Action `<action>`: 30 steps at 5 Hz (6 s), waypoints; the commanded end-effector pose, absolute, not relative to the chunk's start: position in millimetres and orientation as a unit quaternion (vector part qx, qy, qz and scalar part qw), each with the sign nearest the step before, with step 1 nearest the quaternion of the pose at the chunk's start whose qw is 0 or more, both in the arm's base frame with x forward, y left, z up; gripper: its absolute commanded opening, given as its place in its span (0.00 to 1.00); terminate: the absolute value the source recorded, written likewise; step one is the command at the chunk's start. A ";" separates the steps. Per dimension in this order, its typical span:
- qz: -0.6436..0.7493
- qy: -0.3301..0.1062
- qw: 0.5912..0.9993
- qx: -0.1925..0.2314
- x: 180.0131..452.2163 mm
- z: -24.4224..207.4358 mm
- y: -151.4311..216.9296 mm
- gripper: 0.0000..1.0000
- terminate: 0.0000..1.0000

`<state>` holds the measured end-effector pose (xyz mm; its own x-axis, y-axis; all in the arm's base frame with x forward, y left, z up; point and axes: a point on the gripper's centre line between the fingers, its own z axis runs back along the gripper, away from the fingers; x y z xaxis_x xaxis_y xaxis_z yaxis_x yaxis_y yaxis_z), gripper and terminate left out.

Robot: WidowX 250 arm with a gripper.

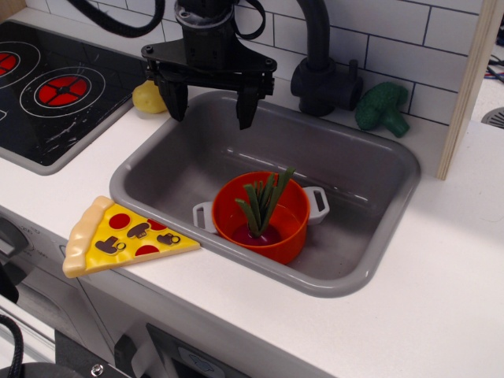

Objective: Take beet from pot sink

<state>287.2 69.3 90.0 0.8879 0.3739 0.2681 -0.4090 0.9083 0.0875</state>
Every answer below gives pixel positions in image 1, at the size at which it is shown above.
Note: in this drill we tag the grey round drain grate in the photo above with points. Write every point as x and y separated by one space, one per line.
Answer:
494 118

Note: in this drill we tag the wooden side panel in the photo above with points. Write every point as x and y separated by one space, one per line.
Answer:
482 45

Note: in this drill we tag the purple toy beet green leaves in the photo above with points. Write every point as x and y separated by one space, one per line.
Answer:
258 208

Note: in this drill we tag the grey plastic sink basin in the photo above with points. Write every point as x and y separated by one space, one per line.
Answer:
367 180

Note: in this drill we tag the toy pizza slice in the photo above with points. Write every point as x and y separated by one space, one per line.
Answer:
110 236

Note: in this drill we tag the black toy faucet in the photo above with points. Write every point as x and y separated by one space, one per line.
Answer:
316 82

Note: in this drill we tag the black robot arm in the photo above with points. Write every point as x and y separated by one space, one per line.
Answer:
209 14

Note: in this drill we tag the orange toy pot white handles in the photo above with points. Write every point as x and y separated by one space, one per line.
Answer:
298 208

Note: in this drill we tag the green toy broccoli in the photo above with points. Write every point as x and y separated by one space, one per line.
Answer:
380 107

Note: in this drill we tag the black toy stove top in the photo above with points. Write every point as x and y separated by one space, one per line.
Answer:
58 95

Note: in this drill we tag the yellow toy potato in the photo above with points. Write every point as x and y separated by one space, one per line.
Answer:
146 98

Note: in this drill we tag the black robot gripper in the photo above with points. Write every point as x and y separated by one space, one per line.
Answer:
211 58

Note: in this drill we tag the black oven knob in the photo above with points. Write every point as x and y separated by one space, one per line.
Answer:
13 241

